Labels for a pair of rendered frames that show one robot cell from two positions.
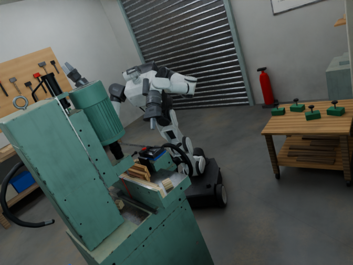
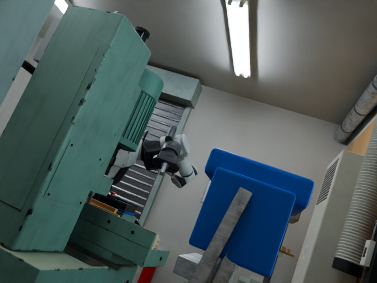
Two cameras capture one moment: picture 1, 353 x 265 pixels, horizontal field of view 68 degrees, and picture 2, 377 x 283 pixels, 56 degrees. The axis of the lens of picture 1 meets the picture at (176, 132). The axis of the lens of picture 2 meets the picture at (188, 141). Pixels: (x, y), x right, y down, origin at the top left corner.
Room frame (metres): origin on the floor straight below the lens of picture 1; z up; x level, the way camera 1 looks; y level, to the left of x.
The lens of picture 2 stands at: (0.03, 0.83, 1.05)
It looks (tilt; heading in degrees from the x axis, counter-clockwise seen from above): 11 degrees up; 329
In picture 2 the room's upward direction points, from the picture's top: 22 degrees clockwise
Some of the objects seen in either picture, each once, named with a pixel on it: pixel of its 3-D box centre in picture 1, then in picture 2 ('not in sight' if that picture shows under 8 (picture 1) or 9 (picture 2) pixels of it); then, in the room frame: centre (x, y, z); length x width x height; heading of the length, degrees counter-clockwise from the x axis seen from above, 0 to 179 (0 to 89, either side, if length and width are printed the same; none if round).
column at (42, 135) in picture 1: (65, 175); (65, 127); (1.17, 0.58, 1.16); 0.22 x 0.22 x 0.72; 37
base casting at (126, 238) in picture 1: (126, 214); (43, 253); (1.28, 0.44, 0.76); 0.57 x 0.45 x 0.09; 127
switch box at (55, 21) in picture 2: not in sight; (59, 48); (1.27, 0.69, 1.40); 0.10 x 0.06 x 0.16; 127
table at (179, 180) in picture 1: (149, 175); (97, 228); (1.40, 0.25, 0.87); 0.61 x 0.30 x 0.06; 37
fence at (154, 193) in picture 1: (127, 182); (83, 209); (1.31, 0.37, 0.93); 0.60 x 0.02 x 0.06; 37
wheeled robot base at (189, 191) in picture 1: (196, 174); not in sight; (2.28, -0.03, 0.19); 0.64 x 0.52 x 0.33; 157
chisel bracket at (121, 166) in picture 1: (120, 165); (92, 183); (1.34, 0.36, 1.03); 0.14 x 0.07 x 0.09; 127
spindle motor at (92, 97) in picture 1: (97, 113); (129, 108); (1.35, 0.35, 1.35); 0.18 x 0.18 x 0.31
